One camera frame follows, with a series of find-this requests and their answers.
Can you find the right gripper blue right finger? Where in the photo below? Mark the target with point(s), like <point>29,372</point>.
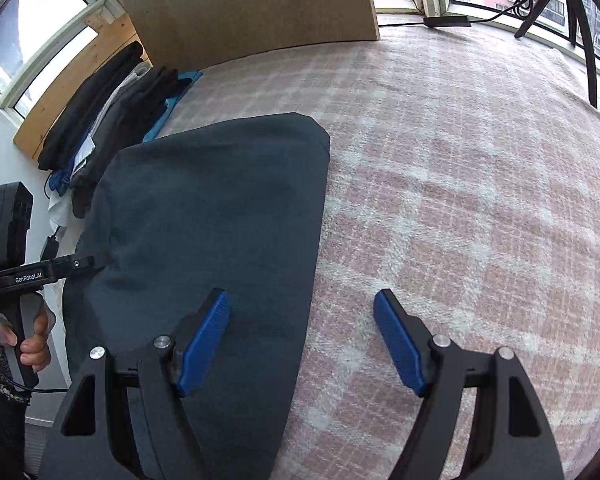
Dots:
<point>510,437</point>

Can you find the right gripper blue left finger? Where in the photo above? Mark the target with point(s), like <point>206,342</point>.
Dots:
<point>92,436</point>

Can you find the dark grey trousers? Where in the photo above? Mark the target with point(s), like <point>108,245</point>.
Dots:
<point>236,205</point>

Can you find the person's left forearm sleeve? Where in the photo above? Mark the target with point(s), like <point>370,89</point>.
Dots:
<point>13,407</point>

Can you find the person's left hand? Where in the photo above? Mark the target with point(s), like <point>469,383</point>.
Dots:
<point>34,350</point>

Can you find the black power adapter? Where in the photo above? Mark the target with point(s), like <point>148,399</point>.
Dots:
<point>50,248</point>

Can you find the white folded garment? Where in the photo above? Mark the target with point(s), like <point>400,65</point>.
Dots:
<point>59,207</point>

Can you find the blue striped shirt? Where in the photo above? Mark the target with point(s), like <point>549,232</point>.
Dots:
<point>59,180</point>

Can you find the black folded garment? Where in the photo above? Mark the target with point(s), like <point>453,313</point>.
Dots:
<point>70,129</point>

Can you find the brown folded garment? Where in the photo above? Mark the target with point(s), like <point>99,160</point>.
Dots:
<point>139,115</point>

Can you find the light blue folded garment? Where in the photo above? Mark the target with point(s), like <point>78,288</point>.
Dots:
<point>185,81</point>

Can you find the grey folded garment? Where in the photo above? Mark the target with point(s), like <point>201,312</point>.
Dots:
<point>111,111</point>

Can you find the pink plaid table cloth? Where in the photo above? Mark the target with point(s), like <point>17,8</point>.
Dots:
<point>465,176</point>

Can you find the pine wood panel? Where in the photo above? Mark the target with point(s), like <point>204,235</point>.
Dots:
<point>111,39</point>

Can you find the large wooden board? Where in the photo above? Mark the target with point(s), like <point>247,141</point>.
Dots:
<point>195,34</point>

